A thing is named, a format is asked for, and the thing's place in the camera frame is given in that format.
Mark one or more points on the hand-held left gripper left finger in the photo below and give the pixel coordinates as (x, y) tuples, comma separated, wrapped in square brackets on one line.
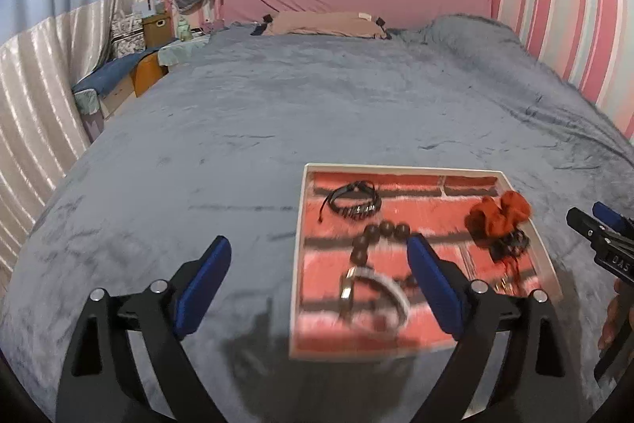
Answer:
[(203, 289)]

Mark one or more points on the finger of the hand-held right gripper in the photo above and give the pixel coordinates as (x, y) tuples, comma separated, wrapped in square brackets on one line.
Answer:
[(611, 216), (584, 225)]

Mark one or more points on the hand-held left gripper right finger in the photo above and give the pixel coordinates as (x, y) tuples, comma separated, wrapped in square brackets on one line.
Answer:
[(436, 284)]

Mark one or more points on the jewelry tray with red lining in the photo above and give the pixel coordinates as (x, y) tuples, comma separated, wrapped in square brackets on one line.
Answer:
[(446, 225)]

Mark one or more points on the red knot coin charm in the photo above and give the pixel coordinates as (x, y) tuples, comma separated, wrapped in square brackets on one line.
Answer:
[(510, 274)]

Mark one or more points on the orange-red scrunchie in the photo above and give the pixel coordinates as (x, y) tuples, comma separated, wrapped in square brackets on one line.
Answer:
[(495, 217)]

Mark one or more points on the person's right hand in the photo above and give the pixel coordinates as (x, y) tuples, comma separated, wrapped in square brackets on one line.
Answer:
[(613, 319)]

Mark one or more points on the grey plush blanket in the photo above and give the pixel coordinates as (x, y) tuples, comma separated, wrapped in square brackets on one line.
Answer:
[(297, 106)]

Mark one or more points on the orange wooden cabinet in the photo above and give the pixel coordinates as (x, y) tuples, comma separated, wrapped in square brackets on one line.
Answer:
[(148, 73)]

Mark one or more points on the blue cloth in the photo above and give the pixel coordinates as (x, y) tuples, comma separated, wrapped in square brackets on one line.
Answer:
[(109, 73)]

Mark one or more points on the white sheer curtain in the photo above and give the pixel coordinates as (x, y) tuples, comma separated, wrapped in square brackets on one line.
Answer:
[(39, 106)]

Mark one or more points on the green bottle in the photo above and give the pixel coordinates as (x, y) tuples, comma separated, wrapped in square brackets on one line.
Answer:
[(185, 29)]

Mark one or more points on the brown cardboard box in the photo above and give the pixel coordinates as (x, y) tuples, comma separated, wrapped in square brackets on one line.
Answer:
[(156, 31)]

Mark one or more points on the tan pillow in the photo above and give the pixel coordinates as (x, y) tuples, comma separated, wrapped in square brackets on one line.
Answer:
[(322, 25)]

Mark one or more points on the white box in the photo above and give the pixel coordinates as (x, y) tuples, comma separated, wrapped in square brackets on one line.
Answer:
[(147, 5)]

